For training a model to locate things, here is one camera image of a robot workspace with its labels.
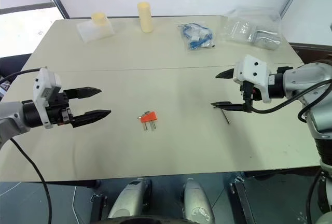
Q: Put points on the silver robot leg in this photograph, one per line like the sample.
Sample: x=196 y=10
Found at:
x=129 y=198
x=197 y=200

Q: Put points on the flat clear plastic bag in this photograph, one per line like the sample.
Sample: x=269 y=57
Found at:
x=90 y=33

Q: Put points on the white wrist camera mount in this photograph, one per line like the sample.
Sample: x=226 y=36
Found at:
x=44 y=84
x=252 y=72

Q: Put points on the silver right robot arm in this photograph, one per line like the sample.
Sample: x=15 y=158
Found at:
x=306 y=78

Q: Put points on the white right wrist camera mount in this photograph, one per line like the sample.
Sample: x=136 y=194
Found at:
x=252 y=72

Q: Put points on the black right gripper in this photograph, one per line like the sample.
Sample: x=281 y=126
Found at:
x=249 y=93

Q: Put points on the silver right robot leg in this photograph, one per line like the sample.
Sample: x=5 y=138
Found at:
x=197 y=200

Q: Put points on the short yellow foam cylinder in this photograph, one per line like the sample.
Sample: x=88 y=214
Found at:
x=99 y=20

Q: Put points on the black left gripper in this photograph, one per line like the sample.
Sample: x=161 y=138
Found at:
x=59 y=106

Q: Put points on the tall yellow foam cylinder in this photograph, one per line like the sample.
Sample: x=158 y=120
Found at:
x=145 y=16

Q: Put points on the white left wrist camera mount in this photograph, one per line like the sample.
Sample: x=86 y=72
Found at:
x=44 y=84

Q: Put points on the black table leg with caster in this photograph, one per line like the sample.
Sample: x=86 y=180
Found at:
x=242 y=200
x=99 y=203

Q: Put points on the large crumpled clear bag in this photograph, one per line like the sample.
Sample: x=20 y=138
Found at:
x=238 y=24

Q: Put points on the clear bag with metal part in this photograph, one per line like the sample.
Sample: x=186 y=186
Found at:
x=267 y=40

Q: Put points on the thin metal pin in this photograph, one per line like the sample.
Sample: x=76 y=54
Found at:
x=226 y=117

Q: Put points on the dark rounded robot base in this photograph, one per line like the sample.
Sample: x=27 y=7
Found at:
x=140 y=220

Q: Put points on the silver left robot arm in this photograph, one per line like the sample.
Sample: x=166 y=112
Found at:
x=11 y=116

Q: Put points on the silver left robot leg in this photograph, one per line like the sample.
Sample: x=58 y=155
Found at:
x=129 y=198

